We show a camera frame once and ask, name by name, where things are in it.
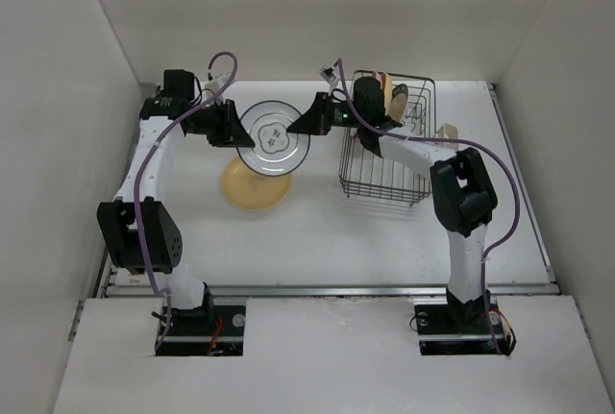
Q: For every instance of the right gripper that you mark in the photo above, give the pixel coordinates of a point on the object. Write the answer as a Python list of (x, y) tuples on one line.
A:
[(314, 123)]

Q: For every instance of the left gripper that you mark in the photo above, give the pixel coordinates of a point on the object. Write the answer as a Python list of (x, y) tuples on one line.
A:
[(233, 133)]

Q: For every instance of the grey rimmed plate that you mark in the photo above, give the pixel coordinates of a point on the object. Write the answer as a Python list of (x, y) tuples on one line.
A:
[(276, 151)]

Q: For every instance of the orange plate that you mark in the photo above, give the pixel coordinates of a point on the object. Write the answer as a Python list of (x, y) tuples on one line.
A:
[(250, 191)]

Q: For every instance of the green rimmed lettered plate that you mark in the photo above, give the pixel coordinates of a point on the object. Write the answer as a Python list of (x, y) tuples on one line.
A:
[(397, 105)]

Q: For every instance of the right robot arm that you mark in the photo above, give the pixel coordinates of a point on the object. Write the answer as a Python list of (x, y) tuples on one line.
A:
[(462, 193)]

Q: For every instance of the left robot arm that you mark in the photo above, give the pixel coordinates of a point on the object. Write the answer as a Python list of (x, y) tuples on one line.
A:
[(140, 233)]

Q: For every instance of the tan plate beside pink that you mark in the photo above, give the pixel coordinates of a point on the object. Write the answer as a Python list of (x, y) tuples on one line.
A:
[(388, 95)]

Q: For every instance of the white cutlery holder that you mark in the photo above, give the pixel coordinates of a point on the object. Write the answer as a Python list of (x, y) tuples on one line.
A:
[(450, 133)]

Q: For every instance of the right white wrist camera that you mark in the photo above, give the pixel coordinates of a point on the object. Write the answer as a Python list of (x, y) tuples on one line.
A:
[(329, 74)]

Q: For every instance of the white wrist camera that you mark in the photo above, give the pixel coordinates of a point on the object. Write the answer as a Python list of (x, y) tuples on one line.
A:
[(216, 83), (329, 74)]

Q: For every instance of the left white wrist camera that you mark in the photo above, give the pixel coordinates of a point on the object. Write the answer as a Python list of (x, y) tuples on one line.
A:
[(216, 83)]

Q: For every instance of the wire dish rack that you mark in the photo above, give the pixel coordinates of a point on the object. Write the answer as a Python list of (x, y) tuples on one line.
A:
[(363, 174)]

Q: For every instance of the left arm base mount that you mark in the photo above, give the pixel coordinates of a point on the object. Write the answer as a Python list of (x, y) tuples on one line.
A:
[(217, 331)]

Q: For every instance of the aluminium frame rail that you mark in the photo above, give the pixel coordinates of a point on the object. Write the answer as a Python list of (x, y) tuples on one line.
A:
[(320, 242)]

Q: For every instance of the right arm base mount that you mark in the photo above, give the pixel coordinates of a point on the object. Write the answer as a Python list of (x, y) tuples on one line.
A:
[(438, 335)]

